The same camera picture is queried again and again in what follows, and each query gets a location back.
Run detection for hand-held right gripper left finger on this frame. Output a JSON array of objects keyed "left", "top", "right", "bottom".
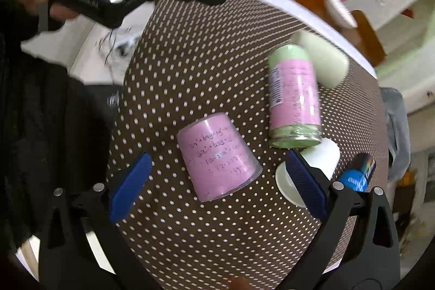
[{"left": 39, "top": 152, "right": 153, "bottom": 290}]

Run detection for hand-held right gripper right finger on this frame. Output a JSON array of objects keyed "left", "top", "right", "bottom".
[{"left": 282, "top": 150, "right": 402, "bottom": 290}]

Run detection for pink paper cup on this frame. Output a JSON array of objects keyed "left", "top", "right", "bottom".
[{"left": 176, "top": 112, "right": 264, "bottom": 203}]

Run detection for white paper cup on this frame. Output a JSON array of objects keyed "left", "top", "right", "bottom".
[{"left": 275, "top": 138, "right": 341, "bottom": 207}]

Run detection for pale green cup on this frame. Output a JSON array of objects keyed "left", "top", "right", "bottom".
[{"left": 299, "top": 30, "right": 350, "bottom": 88}]

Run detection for small blue can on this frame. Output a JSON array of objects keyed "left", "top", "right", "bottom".
[{"left": 340, "top": 153, "right": 376, "bottom": 193}]

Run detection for brown dotted tablecloth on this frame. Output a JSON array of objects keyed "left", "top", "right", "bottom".
[{"left": 107, "top": 0, "right": 390, "bottom": 290}]

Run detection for pink and green bottle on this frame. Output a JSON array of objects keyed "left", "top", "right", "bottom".
[{"left": 267, "top": 43, "right": 323, "bottom": 148}]

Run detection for black clothing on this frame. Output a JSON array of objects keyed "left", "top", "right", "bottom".
[{"left": 0, "top": 32, "right": 116, "bottom": 253}]

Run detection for grey cloth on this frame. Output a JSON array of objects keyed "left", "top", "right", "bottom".
[{"left": 381, "top": 88, "right": 412, "bottom": 182}]

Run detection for white bowl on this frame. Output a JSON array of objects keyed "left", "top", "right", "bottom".
[{"left": 324, "top": 0, "right": 357, "bottom": 28}]

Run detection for tangled black cables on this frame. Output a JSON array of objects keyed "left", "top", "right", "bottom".
[{"left": 97, "top": 27, "right": 140, "bottom": 68}]

